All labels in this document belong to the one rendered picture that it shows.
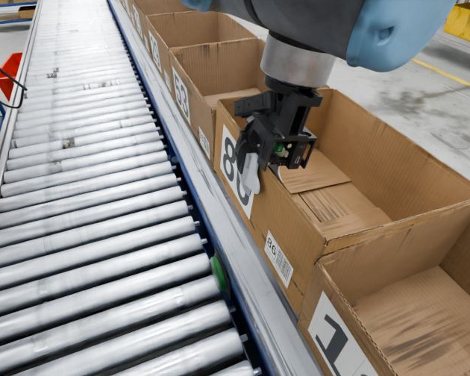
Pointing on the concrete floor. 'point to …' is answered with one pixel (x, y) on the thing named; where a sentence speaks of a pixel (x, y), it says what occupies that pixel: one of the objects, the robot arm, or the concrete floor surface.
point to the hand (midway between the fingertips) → (251, 186)
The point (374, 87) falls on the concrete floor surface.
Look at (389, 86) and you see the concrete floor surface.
